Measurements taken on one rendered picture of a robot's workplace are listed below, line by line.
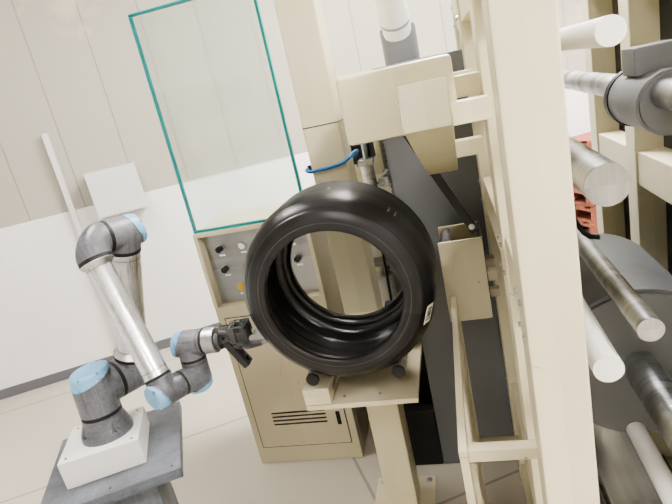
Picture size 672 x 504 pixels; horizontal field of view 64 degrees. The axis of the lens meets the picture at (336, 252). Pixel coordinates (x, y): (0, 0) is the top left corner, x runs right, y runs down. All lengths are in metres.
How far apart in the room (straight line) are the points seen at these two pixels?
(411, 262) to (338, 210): 0.25
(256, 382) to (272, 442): 0.36
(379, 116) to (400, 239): 0.42
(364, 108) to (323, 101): 0.66
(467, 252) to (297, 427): 1.40
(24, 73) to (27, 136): 0.44
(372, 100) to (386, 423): 1.44
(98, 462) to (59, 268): 2.62
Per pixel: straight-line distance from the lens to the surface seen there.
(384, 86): 1.21
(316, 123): 1.88
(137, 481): 2.20
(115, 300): 1.92
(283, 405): 2.79
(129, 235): 2.01
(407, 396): 1.77
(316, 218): 1.51
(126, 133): 4.48
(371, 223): 1.49
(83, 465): 2.29
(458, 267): 1.88
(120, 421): 2.30
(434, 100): 1.11
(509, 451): 1.25
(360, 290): 2.01
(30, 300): 4.80
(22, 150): 4.60
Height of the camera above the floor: 1.77
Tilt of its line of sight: 17 degrees down
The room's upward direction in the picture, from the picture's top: 13 degrees counter-clockwise
